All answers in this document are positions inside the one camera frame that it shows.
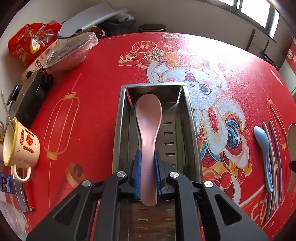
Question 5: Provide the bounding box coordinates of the plastic wrapped bowl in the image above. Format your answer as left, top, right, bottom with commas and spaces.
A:
44, 32, 100, 71

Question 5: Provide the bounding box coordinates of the silver metal tool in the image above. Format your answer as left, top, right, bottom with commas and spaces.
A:
13, 174, 29, 212

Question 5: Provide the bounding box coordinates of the black air fryer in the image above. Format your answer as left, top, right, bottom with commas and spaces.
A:
138, 24, 167, 33

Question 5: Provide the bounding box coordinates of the rolled grey sheet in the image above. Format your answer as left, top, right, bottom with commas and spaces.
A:
57, 2, 118, 39

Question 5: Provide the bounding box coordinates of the red snack bag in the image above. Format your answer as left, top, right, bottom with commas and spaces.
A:
8, 22, 60, 66

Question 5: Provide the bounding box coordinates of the dark framed window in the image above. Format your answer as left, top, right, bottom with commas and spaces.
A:
231, 0, 281, 40

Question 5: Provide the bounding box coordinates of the grey spoon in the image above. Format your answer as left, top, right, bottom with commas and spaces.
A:
287, 123, 296, 193

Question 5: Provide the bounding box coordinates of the pink spoon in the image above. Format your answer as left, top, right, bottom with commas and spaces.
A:
135, 93, 163, 207

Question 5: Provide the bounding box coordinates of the black metal rack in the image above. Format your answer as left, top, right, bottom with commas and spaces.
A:
245, 29, 279, 67

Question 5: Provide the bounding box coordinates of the beige chopstick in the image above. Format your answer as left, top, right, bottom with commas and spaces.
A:
262, 123, 278, 209

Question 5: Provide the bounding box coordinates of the printed cardboard box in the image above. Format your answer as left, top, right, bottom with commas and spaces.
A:
20, 39, 58, 80

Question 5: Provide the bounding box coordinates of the green spoon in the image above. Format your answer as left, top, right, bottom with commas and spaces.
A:
134, 103, 142, 151

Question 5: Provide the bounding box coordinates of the blue spoon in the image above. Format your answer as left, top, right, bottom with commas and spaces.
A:
253, 126, 274, 193

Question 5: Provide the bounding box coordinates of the white plastic bag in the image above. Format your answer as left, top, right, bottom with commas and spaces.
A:
111, 8, 136, 24

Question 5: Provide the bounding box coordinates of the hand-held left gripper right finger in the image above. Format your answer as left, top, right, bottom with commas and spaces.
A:
154, 150, 270, 241

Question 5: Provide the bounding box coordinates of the red pen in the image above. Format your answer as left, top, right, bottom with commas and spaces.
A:
26, 181, 36, 212

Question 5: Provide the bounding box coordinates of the metal spoon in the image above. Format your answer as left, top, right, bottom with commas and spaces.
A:
0, 91, 13, 130

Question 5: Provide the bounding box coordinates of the black pot with lid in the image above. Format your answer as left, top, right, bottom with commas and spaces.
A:
6, 71, 54, 127

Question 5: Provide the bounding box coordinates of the cream mug with yellow rim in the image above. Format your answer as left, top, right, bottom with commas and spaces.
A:
2, 117, 41, 182

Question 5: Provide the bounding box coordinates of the clear glass dish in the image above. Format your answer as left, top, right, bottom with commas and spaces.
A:
0, 200, 29, 234

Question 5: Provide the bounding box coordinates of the red printed table mat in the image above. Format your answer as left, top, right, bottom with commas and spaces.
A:
0, 32, 296, 241

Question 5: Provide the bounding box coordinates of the blue packet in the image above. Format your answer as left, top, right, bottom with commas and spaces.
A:
0, 172, 13, 193

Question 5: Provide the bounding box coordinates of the maroon yellow bag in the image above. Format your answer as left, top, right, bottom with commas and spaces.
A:
89, 25, 108, 39

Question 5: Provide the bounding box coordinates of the metal utensil holder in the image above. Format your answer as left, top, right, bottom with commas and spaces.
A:
112, 82, 204, 241

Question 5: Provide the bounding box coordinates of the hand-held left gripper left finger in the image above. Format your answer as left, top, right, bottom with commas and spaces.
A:
25, 150, 142, 241

